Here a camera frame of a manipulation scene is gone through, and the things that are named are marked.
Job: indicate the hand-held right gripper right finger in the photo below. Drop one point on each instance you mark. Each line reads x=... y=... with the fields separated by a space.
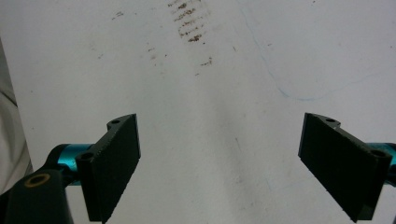
x=345 y=165

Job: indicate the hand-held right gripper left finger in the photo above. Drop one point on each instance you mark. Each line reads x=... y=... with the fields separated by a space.
x=109 y=168

